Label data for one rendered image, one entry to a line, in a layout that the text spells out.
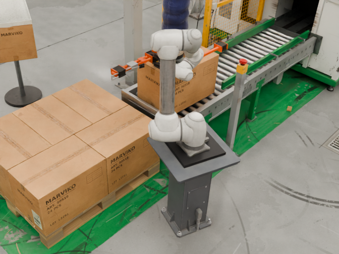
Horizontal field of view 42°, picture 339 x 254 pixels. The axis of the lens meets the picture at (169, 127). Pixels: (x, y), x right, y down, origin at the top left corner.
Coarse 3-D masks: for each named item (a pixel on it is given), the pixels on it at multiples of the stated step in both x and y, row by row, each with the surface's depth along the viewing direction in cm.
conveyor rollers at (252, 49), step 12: (252, 36) 506; (264, 36) 505; (276, 36) 505; (288, 36) 505; (240, 48) 480; (252, 48) 480; (264, 48) 480; (276, 48) 481; (228, 60) 455; (252, 60) 464; (228, 72) 436; (252, 72) 438; (216, 84) 418; (192, 108) 385
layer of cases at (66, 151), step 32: (64, 96) 392; (96, 96) 394; (0, 128) 354; (32, 128) 355; (64, 128) 357; (96, 128) 359; (128, 128) 360; (0, 160) 324; (32, 160) 325; (64, 160) 327; (96, 160) 328; (128, 160) 354; (32, 192) 301; (64, 192) 313; (96, 192) 342
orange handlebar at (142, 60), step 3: (213, 48) 360; (216, 48) 361; (207, 51) 355; (210, 51) 356; (213, 51) 359; (204, 54) 351; (207, 54) 354; (141, 57) 341; (144, 57) 343; (135, 60) 338; (138, 60) 339; (141, 60) 338; (144, 60) 338; (147, 60) 340; (138, 63) 335; (141, 63) 337; (144, 63) 339; (123, 66) 330; (126, 66) 332; (129, 69) 329; (111, 72) 324
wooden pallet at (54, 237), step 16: (144, 176) 390; (0, 192) 354; (112, 192) 358; (128, 192) 376; (16, 208) 341; (96, 208) 359; (32, 224) 330; (64, 224) 330; (80, 224) 346; (48, 240) 324
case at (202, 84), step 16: (144, 64) 364; (208, 64) 376; (144, 80) 374; (176, 80) 354; (192, 80) 371; (208, 80) 389; (144, 96) 384; (176, 96) 365; (192, 96) 382; (176, 112) 376
